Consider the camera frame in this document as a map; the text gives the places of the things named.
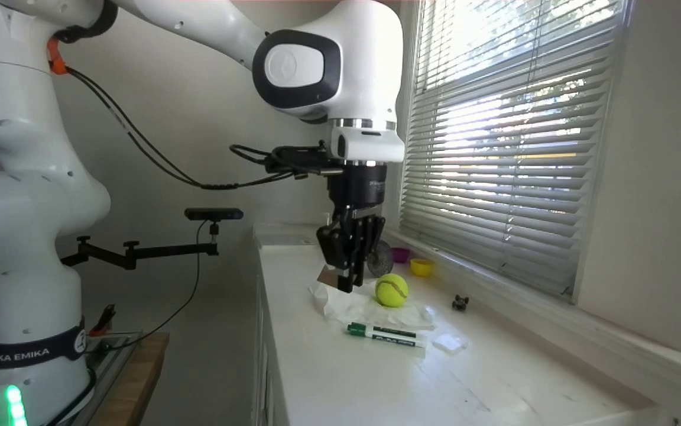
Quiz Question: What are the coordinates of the white window blind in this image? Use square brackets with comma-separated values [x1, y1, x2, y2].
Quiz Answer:
[397, 0, 631, 301]

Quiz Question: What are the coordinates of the small yellow cup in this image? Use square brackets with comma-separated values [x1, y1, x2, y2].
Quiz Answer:
[408, 255, 437, 282]

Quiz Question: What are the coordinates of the small white plastic piece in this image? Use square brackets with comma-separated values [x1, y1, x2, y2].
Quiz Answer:
[430, 330, 472, 356]

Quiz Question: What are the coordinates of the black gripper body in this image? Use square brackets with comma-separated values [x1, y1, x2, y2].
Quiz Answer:
[325, 162, 391, 233]

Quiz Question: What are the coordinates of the black camera on stand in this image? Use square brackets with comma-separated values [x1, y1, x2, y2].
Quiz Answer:
[183, 206, 246, 225]

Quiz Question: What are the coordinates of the wooden bench top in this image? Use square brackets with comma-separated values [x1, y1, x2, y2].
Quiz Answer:
[89, 330, 172, 426]

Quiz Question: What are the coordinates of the small wooden block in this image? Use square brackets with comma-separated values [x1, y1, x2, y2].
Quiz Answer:
[316, 263, 346, 289]

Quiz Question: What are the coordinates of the green and white marker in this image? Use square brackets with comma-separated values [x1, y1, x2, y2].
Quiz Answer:
[346, 319, 434, 353]

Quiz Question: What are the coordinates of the thin black camera cable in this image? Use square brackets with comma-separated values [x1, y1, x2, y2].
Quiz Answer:
[106, 222, 206, 351]

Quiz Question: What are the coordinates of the red and black clamp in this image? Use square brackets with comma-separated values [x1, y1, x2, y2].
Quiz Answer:
[91, 304, 119, 341]

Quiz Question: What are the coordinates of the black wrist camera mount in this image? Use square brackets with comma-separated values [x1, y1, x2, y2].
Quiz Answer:
[227, 140, 336, 179]

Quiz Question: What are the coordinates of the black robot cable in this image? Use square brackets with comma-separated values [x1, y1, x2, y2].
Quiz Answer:
[65, 67, 301, 193]

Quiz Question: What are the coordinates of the crumpled white cloth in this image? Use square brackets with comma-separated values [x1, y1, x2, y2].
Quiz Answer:
[307, 282, 441, 331]

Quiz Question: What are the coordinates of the yellow-green tennis ball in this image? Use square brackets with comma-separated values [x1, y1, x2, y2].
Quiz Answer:
[373, 273, 411, 309]

